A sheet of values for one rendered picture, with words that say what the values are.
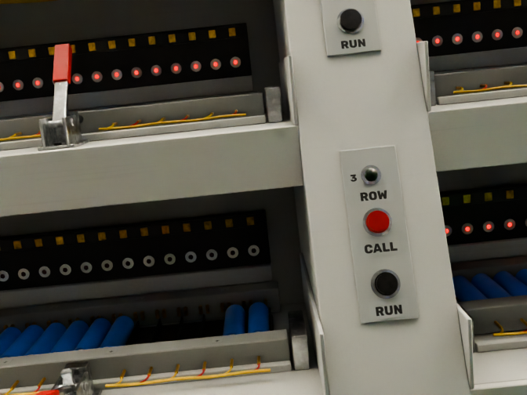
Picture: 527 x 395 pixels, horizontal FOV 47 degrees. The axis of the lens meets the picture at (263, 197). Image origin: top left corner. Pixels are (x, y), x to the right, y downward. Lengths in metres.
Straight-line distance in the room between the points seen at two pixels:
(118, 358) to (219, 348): 0.08
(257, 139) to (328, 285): 0.12
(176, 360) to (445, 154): 0.25
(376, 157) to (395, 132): 0.02
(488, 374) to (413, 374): 0.06
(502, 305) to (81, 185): 0.34
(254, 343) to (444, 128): 0.21
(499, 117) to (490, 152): 0.03
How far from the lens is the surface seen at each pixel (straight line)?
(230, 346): 0.47
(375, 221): 0.43
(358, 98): 0.45
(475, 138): 0.47
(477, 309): 0.51
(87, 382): 0.47
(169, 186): 0.45
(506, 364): 0.48
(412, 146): 0.45
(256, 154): 0.45
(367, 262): 0.43
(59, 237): 0.61
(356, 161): 0.44
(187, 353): 0.48
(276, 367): 0.47
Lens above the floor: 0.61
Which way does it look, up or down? 10 degrees up
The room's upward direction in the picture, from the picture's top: 6 degrees counter-clockwise
